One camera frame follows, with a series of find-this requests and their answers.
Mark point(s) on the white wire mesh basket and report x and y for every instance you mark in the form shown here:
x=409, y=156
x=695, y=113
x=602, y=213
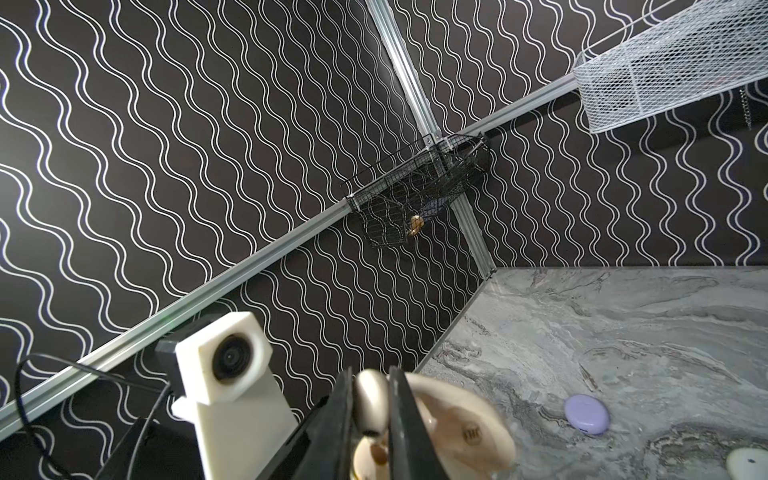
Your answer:
x=709, y=48

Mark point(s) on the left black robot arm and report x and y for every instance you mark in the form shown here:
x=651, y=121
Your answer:
x=165, y=454

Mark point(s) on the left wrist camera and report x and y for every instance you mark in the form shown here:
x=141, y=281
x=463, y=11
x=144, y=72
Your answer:
x=219, y=371

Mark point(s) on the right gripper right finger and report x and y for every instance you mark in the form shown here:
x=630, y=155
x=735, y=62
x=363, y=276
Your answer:
x=411, y=452

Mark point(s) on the cream earbud charging case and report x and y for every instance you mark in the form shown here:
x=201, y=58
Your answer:
x=469, y=435

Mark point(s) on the purple earbud charging case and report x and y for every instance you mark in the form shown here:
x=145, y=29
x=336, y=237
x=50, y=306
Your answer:
x=587, y=414

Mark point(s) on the black wire basket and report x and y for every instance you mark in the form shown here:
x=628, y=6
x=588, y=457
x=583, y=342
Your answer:
x=421, y=178

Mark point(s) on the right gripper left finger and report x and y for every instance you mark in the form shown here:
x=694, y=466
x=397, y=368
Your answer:
x=320, y=447

